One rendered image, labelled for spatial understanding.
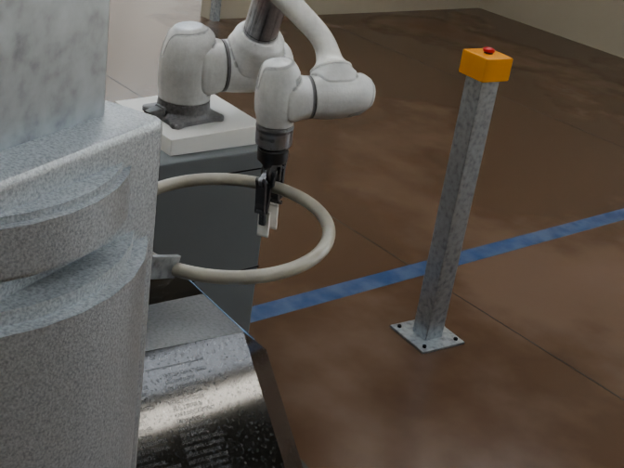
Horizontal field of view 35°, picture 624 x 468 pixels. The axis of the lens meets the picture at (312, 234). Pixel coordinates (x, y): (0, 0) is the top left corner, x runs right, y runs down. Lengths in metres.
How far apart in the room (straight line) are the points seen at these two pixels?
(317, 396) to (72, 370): 2.54
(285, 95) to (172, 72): 0.67
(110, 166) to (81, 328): 0.13
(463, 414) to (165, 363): 1.61
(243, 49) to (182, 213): 0.50
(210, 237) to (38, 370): 2.25
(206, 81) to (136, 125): 2.09
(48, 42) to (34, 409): 0.26
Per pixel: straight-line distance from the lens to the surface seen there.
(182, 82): 2.87
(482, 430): 3.29
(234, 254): 3.05
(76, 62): 0.77
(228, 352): 1.97
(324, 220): 2.25
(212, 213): 2.93
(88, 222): 0.73
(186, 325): 1.99
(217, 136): 2.89
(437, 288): 3.57
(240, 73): 2.91
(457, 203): 3.44
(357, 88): 2.34
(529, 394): 3.54
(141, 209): 0.83
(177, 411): 1.90
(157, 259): 1.99
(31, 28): 0.72
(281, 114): 2.29
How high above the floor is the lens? 1.83
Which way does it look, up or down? 25 degrees down
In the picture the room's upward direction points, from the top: 9 degrees clockwise
